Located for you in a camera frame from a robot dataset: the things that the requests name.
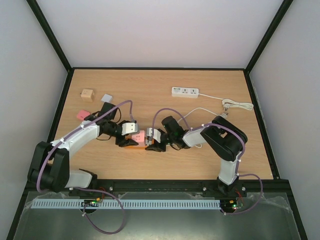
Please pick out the pink cube socket adapter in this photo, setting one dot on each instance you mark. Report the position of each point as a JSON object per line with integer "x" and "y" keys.
{"x": 140, "y": 139}

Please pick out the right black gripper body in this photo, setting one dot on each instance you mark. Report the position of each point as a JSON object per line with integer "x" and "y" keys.
{"x": 160, "y": 143}

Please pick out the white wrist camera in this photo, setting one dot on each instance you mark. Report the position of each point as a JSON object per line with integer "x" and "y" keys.
{"x": 129, "y": 128}
{"x": 155, "y": 134}

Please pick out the white usb charger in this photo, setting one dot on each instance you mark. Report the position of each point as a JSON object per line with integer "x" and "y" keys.
{"x": 106, "y": 98}

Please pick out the black aluminium frame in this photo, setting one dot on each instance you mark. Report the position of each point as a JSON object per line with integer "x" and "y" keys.
{"x": 277, "y": 184}

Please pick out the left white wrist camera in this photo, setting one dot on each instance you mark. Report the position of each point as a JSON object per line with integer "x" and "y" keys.
{"x": 129, "y": 128}

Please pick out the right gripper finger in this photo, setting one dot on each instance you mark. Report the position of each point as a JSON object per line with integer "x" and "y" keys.
{"x": 149, "y": 141}
{"x": 160, "y": 148}

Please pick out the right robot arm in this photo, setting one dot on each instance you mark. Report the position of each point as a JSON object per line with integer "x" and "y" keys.
{"x": 227, "y": 141}

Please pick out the pink plug adapter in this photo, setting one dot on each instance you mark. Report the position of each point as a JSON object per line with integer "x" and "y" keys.
{"x": 82, "y": 114}

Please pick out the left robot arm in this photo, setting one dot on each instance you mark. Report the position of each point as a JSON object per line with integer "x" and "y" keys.
{"x": 50, "y": 165}

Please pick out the white slotted cable duct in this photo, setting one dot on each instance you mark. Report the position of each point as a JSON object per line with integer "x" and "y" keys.
{"x": 128, "y": 204}

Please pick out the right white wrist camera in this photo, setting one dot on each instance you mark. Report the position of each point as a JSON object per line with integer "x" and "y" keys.
{"x": 155, "y": 134}

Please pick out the white power strip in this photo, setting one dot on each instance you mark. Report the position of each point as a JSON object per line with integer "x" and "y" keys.
{"x": 184, "y": 92}

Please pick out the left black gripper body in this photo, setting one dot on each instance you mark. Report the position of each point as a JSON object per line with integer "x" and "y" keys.
{"x": 118, "y": 140}

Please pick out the wooden cube plug adapter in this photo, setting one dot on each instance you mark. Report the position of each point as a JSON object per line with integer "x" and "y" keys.
{"x": 87, "y": 95}

